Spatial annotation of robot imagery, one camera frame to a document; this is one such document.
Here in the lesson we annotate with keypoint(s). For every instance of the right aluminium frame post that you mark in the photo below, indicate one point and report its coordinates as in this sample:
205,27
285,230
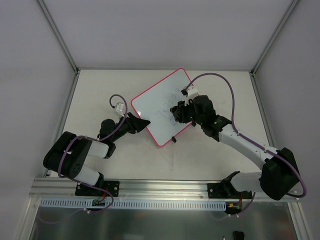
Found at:
274,36

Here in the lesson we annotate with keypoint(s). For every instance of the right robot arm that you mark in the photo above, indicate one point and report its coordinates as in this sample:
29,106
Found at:
278,168

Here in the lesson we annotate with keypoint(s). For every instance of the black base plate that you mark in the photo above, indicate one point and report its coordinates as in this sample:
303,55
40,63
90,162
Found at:
224,190
111,186

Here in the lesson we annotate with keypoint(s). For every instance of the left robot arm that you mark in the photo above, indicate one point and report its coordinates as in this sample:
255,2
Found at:
68,154

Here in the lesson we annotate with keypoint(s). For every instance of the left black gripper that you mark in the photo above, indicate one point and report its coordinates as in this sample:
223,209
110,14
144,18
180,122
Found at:
131,123

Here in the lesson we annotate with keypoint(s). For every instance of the left aluminium frame post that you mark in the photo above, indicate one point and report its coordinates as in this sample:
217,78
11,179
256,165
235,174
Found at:
57,34

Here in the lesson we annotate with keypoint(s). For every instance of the black object bottom edge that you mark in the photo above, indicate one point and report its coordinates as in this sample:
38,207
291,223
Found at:
238,235

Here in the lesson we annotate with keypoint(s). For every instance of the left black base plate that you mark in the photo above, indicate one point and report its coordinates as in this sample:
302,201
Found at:
111,186

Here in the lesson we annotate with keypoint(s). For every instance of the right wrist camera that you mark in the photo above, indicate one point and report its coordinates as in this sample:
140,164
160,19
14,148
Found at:
190,93

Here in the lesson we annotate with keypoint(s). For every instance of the white slotted cable duct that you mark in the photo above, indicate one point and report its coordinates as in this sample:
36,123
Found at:
202,205

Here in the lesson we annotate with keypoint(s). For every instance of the aluminium mounting rail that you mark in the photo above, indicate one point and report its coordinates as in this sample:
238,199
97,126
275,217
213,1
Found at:
131,189

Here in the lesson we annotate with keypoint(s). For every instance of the whiteboard wire stand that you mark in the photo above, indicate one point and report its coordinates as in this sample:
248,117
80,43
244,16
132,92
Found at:
183,131

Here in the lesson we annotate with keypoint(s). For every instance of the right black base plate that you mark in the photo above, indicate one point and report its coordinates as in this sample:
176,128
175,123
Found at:
224,190

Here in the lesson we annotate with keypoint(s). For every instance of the aluminium frame post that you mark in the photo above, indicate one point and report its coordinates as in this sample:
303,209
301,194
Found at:
57,34
274,36

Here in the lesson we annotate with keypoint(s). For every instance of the pink-framed whiteboard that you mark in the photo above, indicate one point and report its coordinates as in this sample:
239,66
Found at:
154,105

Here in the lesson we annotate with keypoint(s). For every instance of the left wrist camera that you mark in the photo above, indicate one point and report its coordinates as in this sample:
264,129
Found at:
120,109

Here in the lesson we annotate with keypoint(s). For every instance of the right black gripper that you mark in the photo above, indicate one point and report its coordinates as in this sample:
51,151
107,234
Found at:
182,113

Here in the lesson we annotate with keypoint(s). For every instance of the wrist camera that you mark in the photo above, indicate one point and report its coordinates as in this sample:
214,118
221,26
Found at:
120,109
190,93

